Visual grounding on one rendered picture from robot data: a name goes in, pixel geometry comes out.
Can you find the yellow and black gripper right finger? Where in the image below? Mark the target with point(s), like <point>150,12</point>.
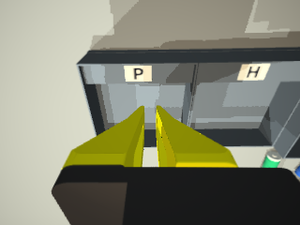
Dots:
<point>187,147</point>

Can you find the green aa battery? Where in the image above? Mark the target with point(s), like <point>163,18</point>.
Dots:
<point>272,160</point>

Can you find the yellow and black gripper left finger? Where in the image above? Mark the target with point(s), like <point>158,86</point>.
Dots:
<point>115,146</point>

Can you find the blue aa battery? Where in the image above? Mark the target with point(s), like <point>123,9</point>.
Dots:
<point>297,171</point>

